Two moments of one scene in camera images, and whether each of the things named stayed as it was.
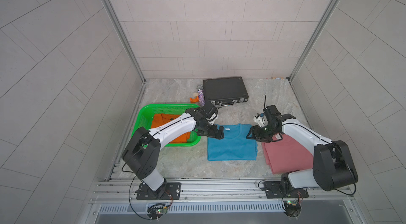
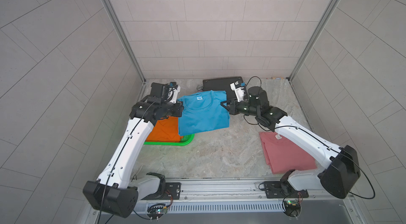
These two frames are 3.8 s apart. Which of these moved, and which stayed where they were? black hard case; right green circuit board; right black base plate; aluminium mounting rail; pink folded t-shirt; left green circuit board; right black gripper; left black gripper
Moved: left black gripper; right black gripper
Stayed: black hard case; pink folded t-shirt; left green circuit board; right black base plate; aluminium mounting rail; right green circuit board
